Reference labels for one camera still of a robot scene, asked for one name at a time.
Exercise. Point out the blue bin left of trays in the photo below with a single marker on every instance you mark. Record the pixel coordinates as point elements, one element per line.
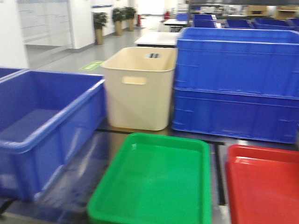
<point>45,118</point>

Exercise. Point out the cream plastic basket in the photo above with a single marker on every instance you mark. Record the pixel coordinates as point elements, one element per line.
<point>138,84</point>

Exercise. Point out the green plastic tray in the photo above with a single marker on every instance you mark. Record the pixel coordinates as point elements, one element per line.
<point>155,179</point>

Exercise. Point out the potted green plant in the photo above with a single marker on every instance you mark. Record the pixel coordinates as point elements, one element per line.
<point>99,22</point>

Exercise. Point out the lower stacked blue crate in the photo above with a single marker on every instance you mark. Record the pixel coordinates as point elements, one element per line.
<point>256,117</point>

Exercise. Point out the stacked blue crate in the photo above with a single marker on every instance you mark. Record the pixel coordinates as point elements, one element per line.
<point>253,61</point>
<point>256,117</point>

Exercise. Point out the upper stacked blue crate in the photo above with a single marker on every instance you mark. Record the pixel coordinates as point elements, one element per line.
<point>253,61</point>

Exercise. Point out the red plastic tray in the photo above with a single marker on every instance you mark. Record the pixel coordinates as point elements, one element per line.
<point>263,185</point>

